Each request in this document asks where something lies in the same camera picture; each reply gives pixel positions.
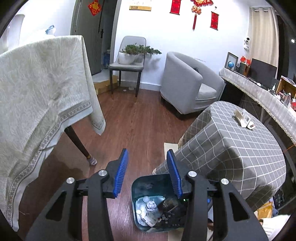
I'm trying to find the white torn phone box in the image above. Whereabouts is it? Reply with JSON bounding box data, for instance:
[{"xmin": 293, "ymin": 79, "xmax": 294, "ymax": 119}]
[{"xmin": 234, "ymin": 109, "xmax": 255, "ymax": 130}]

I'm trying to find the dark teal trash bin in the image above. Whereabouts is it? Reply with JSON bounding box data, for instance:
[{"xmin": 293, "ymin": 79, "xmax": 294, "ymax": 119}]
[{"xmin": 132, "ymin": 174, "xmax": 188, "ymax": 233}]

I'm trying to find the dark wooden table leg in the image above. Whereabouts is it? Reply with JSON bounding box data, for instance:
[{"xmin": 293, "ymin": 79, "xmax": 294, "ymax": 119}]
[{"xmin": 64, "ymin": 126, "xmax": 97, "ymax": 166}]

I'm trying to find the grey checked round tablecloth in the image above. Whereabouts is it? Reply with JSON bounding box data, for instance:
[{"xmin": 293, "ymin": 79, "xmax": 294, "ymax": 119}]
[{"xmin": 152, "ymin": 100, "xmax": 287, "ymax": 212}]

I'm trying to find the flat cardboard box on floor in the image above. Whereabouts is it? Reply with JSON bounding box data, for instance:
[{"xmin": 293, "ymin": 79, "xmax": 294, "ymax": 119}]
[{"xmin": 94, "ymin": 75, "xmax": 118, "ymax": 95}]

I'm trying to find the grey armchair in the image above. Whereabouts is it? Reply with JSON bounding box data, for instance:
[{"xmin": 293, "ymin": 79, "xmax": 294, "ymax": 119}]
[{"xmin": 160, "ymin": 52, "xmax": 225, "ymax": 115}]

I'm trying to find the grey dining chair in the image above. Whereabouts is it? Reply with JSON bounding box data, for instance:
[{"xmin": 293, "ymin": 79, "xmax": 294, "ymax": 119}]
[{"xmin": 108, "ymin": 36, "xmax": 147, "ymax": 102}]

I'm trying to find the potted green plant white pot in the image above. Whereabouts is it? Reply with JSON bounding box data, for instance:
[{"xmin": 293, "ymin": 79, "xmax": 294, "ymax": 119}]
[{"xmin": 118, "ymin": 44, "xmax": 162, "ymax": 65}]

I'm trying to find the beige patterned tablecloth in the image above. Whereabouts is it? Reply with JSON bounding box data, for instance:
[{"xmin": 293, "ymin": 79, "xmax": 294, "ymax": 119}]
[{"xmin": 1, "ymin": 35, "xmax": 106, "ymax": 231}]

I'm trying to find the small blue globe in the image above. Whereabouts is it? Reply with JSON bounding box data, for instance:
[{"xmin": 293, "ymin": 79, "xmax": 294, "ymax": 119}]
[{"xmin": 227, "ymin": 61, "xmax": 235, "ymax": 71}]

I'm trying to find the beige fringed desk cloth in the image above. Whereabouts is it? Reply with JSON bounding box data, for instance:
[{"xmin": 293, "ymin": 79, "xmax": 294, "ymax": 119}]
[{"xmin": 219, "ymin": 68, "xmax": 296, "ymax": 143}]

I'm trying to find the framed picture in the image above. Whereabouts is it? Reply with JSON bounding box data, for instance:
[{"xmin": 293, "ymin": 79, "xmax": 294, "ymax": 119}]
[{"xmin": 224, "ymin": 52, "xmax": 238, "ymax": 71}]

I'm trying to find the black computer monitor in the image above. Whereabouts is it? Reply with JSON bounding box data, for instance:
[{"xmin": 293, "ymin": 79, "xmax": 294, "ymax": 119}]
[{"xmin": 248, "ymin": 58, "xmax": 277, "ymax": 88}]

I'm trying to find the grey green door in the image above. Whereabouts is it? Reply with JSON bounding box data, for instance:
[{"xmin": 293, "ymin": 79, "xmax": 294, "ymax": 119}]
[{"xmin": 70, "ymin": 1, "xmax": 117, "ymax": 75}]

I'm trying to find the white plastic bag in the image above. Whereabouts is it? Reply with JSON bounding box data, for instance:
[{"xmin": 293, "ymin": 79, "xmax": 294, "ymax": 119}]
[{"xmin": 45, "ymin": 25, "xmax": 56, "ymax": 35}]

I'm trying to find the right red couplet scroll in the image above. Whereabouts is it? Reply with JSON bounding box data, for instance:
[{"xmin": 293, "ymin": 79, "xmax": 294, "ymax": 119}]
[{"xmin": 210, "ymin": 11, "xmax": 219, "ymax": 30}]

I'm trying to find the red couplet scroll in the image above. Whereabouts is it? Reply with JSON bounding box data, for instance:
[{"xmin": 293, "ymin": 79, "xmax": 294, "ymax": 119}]
[
  {"xmin": 170, "ymin": 0, "xmax": 181, "ymax": 15},
  {"xmin": 210, "ymin": 11, "xmax": 219, "ymax": 30}
]

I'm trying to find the beige curtain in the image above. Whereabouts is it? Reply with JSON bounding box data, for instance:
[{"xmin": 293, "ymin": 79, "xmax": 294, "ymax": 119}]
[{"xmin": 247, "ymin": 7, "xmax": 279, "ymax": 67}]

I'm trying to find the red diamond fu sticker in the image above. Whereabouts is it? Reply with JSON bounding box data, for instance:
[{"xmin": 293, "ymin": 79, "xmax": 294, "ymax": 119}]
[{"xmin": 88, "ymin": 0, "xmax": 102, "ymax": 16}]

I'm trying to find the red chinese knot ornament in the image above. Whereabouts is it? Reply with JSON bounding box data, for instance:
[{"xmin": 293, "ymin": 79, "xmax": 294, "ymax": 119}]
[{"xmin": 191, "ymin": 0, "xmax": 213, "ymax": 31}]

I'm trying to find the left red couplet scroll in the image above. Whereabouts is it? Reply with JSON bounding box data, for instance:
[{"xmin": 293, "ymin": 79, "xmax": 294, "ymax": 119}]
[{"xmin": 170, "ymin": 0, "xmax": 181, "ymax": 15}]

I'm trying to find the white security camera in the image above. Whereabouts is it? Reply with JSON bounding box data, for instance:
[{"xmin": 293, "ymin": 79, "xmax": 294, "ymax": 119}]
[{"xmin": 243, "ymin": 37, "xmax": 250, "ymax": 52}]

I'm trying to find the wall calendar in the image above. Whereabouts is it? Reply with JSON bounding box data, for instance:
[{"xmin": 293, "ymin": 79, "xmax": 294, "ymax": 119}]
[{"xmin": 129, "ymin": 6, "xmax": 152, "ymax": 11}]

